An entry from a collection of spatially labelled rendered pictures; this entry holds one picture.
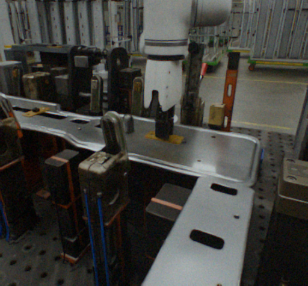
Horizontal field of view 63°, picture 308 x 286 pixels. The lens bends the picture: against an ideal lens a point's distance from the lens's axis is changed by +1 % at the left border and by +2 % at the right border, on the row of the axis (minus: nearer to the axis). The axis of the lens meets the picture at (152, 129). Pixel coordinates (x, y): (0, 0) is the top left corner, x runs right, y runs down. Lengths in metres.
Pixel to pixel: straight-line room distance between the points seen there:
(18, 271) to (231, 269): 0.57
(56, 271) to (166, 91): 0.52
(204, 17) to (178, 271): 0.39
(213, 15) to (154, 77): 0.15
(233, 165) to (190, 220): 0.18
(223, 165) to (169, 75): 0.21
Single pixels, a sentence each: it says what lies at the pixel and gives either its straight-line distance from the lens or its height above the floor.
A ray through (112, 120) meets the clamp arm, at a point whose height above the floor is 1.11.
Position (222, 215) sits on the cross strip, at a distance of 0.42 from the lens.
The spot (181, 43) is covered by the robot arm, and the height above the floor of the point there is 1.23.
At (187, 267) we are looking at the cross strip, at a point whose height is 1.00.
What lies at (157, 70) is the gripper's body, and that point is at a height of 1.19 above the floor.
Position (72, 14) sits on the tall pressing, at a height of 1.35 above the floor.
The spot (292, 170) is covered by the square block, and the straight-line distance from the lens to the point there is 0.45.
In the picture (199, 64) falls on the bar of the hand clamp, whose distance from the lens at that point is 0.70.
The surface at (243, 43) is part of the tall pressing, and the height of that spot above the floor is 0.48.
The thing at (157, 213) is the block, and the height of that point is 0.98.
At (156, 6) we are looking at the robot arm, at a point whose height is 1.29.
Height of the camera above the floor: 1.27
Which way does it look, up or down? 24 degrees down
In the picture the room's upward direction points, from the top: straight up
